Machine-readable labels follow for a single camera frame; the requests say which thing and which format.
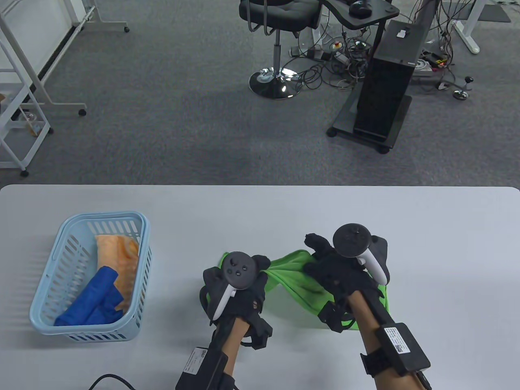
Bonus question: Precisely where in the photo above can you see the white desk leg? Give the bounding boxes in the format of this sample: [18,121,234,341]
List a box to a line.
[452,0,488,54]

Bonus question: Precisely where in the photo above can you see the person's right hand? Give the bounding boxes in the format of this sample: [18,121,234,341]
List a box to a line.
[304,233,390,321]

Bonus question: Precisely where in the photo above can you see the person's right forearm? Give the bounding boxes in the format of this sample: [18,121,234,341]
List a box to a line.
[347,290,419,390]

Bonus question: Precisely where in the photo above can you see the white whiteboard stand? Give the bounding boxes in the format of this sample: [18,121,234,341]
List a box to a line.
[0,0,130,117]

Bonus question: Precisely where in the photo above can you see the white power strip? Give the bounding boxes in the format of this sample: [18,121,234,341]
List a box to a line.
[289,45,325,61]

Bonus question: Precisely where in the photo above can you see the small metal stand black knob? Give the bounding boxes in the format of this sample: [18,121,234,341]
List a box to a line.
[437,76,475,101]

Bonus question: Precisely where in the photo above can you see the black desk column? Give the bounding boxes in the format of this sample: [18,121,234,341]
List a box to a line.
[408,0,440,45]

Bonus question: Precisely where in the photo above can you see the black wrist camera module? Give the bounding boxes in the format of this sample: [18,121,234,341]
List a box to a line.
[318,303,354,333]
[240,319,273,350]

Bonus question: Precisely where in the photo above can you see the light blue plastic basket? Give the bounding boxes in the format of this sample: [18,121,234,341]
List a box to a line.
[28,210,153,342]

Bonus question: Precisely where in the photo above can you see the person's left forearm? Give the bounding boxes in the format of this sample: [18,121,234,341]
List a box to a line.
[211,317,250,376]

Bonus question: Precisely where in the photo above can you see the white wheeled rack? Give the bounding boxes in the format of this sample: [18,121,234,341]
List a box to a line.
[0,39,54,177]

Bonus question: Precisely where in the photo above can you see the tangled black floor cables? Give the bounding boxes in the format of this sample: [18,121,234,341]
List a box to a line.
[289,24,372,91]

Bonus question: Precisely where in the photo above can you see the black office chair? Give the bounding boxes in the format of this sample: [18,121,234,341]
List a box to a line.
[239,0,322,100]

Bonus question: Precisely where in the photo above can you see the black round controller white handle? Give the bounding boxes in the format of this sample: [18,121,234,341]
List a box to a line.
[332,223,388,285]
[211,252,258,321]

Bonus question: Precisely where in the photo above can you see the blue towel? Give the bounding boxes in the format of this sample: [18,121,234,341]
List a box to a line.
[54,266,124,326]

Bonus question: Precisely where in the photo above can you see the orange towel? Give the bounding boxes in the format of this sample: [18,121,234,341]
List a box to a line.
[95,234,140,311]

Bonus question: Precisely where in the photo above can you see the grey floor base plate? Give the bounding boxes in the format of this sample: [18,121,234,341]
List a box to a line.
[412,58,434,77]

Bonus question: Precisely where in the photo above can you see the tangled coloured wires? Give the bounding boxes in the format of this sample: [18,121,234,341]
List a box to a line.
[400,0,462,72]

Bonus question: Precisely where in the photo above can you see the dark floor mat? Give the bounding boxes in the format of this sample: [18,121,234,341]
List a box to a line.
[476,1,511,23]

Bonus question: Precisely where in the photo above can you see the black rolling desk stand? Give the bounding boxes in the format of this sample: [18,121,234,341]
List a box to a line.
[321,0,413,154]

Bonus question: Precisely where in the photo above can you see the black computer tower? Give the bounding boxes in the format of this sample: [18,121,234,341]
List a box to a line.
[353,19,428,143]

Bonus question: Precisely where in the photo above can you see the green rectangular towel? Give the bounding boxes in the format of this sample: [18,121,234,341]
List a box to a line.
[207,250,390,330]

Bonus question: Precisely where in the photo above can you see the person's left hand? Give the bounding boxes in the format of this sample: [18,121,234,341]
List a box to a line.
[201,254,271,324]

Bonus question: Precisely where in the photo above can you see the black table cable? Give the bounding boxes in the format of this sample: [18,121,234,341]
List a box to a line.
[89,374,137,390]

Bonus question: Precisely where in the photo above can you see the black labelled sensor box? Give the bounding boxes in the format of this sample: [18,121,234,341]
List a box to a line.
[175,346,236,390]
[360,323,431,378]

